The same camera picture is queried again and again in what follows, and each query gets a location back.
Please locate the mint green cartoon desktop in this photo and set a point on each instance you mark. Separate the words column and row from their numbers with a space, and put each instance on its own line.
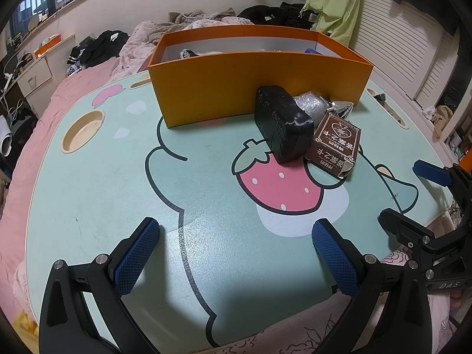
column 110, row 191

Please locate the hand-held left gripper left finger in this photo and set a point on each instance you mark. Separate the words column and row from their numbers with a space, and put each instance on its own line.
column 136, row 258

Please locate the silver foil wrapper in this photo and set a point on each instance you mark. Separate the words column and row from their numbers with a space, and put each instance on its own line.
column 342, row 108

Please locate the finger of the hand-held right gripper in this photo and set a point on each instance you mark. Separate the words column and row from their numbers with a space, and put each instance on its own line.
column 405, row 228
column 431, row 172

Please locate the black clothes pile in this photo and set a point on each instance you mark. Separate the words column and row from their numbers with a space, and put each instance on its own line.
column 273, row 14
column 99, row 46

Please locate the white wardrobe doors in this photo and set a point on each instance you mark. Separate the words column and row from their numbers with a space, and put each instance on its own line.
column 405, row 44

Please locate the brown card box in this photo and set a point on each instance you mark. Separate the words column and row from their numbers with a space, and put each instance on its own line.
column 332, row 143

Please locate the small orange box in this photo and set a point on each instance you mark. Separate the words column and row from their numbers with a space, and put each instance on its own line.
column 48, row 46

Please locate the pink floral blanket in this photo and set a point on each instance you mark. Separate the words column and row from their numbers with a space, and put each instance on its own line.
column 136, row 44

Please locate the black hard case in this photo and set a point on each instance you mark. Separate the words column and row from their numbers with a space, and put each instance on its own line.
column 284, row 125

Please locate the orange cardboard box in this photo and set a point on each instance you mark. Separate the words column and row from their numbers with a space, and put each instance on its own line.
column 228, row 88

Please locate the clear plastic bag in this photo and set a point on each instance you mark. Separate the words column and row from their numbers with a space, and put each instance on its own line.
column 309, row 103

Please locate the beige knitted cloth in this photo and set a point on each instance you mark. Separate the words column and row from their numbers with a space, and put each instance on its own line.
column 199, row 16

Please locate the white open shelf unit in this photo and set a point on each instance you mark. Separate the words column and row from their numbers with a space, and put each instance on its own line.
column 461, row 125

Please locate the white drawer cabinet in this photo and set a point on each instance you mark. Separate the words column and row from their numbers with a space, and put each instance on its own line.
column 40, row 77

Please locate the light green hanging garment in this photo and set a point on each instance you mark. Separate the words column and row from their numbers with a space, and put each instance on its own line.
column 335, row 3

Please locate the blue printed pack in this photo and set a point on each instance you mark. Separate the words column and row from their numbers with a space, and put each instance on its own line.
column 311, row 50

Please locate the orange bottle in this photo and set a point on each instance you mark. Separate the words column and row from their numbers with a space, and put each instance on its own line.
column 466, row 162

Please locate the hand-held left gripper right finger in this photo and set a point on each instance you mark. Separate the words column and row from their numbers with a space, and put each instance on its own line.
column 335, row 258

